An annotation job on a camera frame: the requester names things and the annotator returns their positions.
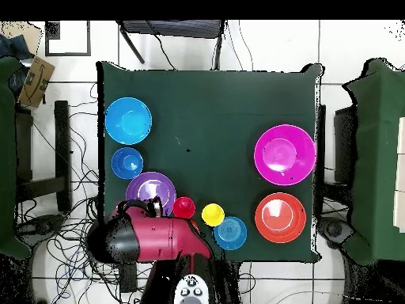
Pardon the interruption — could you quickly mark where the yellow cup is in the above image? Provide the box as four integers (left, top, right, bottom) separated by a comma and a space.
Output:
201, 203, 226, 228

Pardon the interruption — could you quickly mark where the small light blue bowl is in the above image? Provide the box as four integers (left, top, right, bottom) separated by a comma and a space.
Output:
213, 215, 248, 252

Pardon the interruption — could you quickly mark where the red cup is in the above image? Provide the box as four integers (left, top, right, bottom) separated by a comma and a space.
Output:
172, 196, 196, 220

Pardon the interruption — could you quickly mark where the dark green table cloth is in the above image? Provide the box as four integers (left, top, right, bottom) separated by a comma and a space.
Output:
96, 60, 324, 264

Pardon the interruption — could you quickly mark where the purple bowl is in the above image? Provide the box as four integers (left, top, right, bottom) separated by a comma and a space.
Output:
125, 171, 177, 219

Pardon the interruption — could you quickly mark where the small dark blue bowl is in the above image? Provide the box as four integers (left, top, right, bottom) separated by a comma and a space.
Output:
111, 146, 144, 181

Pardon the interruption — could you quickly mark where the large pink bowl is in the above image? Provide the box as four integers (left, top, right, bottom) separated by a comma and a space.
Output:
253, 123, 317, 187

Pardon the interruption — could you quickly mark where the large light blue bowl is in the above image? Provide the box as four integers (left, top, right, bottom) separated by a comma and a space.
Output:
104, 97, 153, 146

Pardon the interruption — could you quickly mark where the large orange bowl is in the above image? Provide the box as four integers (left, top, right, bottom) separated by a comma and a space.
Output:
254, 192, 308, 245

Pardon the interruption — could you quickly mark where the black power strip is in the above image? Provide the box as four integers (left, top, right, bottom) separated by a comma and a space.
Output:
119, 262, 138, 294

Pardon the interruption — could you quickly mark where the black metal stand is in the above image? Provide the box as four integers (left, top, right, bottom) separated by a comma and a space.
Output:
115, 20, 226, 71

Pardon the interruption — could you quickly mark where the black box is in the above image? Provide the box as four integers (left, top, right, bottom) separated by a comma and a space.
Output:
333, 105, 358, 185

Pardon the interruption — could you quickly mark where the green cloth covered table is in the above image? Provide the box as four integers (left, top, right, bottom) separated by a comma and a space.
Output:
342, 57, 405, 266
0, 55, 32, 261

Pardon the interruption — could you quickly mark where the brown cardboard box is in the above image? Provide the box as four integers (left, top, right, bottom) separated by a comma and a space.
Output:
17, 55, 56, 109

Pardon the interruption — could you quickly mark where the blue fabric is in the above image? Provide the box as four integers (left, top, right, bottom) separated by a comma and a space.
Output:
0, 33, 34, 61

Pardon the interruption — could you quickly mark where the black cable tangle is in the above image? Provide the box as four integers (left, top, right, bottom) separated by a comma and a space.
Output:
15, 82, 153, 304

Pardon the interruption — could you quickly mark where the black bench frame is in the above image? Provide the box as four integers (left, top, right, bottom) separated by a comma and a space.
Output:
15, 100, 73, 214

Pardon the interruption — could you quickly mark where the black square frame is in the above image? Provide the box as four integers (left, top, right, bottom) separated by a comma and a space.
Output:
44, 21, 92, 57

